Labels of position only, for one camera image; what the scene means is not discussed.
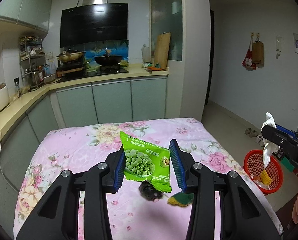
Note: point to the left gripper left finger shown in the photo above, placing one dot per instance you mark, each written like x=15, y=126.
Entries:
x=113, y=179

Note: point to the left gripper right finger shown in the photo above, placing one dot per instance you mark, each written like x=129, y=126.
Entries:
x=182, y=162

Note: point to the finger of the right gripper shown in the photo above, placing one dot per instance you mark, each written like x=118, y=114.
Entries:
x=276, y=138

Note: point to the green yellow scrub sponge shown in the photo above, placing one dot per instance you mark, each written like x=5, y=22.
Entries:
x=181, y=199

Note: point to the green pea snack bag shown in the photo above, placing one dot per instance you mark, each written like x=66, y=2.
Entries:
x=145, y=161

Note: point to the black plastic bag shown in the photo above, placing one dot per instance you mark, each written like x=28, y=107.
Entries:
x=150, y=193

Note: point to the lower kitchen cabinets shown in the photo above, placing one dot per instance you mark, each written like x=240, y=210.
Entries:
x=129, y=102

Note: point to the pair of shoes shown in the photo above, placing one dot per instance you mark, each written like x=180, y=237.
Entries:
x=252, y=133

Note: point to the red plastic mesh basket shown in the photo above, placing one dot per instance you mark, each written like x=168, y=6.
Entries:
x=253, y=165

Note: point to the pink floral tablecloth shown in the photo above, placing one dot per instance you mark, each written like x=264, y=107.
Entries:
x=131, y=216

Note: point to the red hanging cloth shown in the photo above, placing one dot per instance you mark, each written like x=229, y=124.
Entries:
x=248, y=60

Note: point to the brown hanging board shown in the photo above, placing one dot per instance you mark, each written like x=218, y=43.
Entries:
x=258, y=53

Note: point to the black wok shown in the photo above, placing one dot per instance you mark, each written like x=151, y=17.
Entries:
x=108, y=60

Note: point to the black gas stove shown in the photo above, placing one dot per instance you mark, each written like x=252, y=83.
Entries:
x=83, y=72

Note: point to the wooden cutting board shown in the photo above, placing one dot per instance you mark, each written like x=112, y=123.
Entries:
x=162, y=50

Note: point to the white plastic jug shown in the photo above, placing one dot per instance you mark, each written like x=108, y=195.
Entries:
x=146, y=54

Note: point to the golden pan on stove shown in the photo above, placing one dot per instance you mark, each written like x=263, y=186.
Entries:
x=70, y=55

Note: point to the metal spice rack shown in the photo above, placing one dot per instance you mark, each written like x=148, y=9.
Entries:
x=32, y=61

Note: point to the black range hood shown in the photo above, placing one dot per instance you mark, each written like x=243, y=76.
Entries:
x=93, y=23

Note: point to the wall intercom phone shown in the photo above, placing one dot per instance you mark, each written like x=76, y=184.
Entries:
x=278, y=47

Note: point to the upper wall cabinets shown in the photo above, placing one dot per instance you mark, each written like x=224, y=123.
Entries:
x=31, y=14

